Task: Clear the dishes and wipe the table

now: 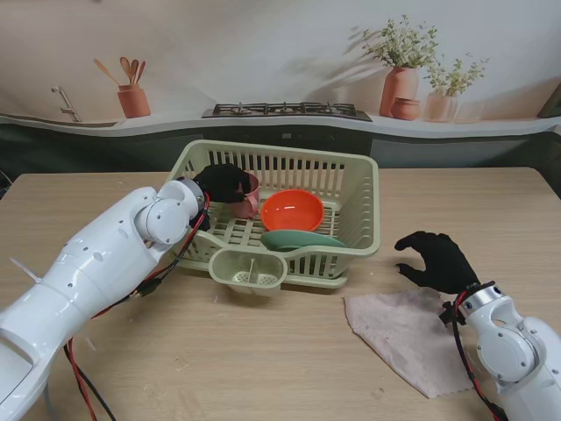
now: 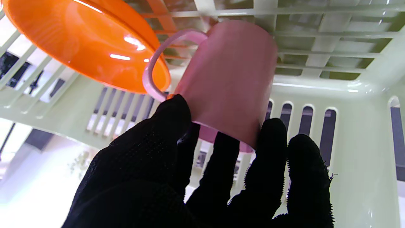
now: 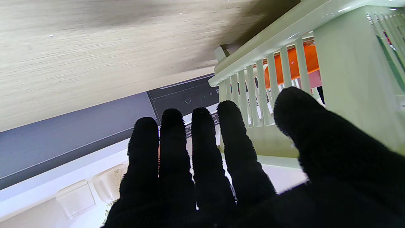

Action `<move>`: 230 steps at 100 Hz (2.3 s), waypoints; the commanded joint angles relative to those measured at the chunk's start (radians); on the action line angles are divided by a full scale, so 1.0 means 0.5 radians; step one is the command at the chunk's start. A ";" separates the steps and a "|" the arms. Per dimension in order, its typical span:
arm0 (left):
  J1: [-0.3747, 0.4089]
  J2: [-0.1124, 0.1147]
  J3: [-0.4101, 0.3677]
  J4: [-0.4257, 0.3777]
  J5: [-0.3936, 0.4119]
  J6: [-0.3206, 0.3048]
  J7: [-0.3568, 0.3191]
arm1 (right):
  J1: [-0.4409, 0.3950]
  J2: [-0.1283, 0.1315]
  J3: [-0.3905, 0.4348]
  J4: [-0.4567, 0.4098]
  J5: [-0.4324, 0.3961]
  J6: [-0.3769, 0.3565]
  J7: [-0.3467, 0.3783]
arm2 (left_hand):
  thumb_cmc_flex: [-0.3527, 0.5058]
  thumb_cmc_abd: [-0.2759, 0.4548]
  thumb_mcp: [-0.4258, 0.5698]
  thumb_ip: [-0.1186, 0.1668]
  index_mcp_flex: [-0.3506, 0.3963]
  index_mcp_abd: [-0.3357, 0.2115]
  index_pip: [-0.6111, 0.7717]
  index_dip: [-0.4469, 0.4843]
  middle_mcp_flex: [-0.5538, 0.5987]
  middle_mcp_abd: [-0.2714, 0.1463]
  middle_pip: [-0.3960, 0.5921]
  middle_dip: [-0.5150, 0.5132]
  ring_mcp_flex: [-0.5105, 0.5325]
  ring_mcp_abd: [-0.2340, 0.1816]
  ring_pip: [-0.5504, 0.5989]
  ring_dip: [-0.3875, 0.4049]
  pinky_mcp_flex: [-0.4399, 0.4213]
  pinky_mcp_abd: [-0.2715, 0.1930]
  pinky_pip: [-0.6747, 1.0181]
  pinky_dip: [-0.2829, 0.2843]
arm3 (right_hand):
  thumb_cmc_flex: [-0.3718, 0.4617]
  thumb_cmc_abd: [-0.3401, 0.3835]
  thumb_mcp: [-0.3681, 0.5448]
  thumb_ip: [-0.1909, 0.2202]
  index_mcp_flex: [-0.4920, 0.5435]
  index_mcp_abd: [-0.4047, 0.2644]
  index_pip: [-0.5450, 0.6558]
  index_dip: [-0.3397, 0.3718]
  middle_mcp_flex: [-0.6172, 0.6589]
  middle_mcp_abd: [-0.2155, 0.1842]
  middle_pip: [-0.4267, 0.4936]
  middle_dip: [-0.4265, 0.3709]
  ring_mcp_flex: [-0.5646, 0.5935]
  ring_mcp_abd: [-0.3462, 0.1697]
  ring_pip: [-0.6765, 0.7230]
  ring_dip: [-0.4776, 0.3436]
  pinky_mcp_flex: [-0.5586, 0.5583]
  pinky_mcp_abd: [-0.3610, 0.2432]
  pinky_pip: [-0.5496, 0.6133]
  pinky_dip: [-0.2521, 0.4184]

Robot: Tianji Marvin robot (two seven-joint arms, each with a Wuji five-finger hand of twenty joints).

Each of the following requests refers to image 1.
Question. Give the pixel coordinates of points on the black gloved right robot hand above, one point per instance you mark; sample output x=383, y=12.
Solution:
x=442, y=267

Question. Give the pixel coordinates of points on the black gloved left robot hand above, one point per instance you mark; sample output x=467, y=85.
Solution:
x=221, y=184

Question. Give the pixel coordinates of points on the pink plastic mug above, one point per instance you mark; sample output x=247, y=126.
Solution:
x=250, y=201

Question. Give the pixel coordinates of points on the orange plastic bowl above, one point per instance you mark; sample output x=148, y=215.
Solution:
x=293, y=212

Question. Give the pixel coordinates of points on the beige wiping cloth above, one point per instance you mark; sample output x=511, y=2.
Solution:
x=394, y=337

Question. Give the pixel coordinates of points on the teal plastic plate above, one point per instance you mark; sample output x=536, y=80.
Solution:
x=293, y=240

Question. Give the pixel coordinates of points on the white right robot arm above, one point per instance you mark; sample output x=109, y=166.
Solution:
x=508, y=346

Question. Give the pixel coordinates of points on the pale green plastic dish rack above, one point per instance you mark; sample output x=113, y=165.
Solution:
x=368, y=245

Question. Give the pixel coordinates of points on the pale green cutlery holder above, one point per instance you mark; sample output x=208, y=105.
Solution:
x=225, y=265

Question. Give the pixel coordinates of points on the black gas stove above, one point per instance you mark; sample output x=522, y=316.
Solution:
x=285, y=109

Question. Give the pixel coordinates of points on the terracotta utensil pot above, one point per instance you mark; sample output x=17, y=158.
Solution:
x=133, y=103

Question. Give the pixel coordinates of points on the wooden spoon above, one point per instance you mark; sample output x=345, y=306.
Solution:
x=125, y=66
x=134, y=68
x=141, y=69

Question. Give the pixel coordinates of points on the grey kitchen countertop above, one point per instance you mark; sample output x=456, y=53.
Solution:
x=438, y=127

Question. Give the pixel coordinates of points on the clear glass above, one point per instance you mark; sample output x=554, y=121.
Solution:
x=470, y=112

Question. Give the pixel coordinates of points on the plant in pale pot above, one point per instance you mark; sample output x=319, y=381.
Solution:
x=440, y=107

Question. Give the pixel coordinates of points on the small round terracotta pot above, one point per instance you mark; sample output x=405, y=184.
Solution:
x=405, y=109

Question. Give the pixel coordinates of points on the wooden spatula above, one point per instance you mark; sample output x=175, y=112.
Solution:
x=105, y=70

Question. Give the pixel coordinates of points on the metal faucet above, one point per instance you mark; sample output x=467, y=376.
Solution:
x=66, y=101

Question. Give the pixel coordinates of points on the plant in tall terracotta vase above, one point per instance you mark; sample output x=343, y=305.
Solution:
x=399, y=87

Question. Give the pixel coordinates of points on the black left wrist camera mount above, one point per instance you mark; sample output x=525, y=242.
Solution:
x=203, y=223

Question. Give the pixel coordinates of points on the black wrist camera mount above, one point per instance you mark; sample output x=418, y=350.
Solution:
x=449, y=313
x=203, y=223

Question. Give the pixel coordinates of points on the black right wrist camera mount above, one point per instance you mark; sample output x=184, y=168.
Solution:
x=449, y=313

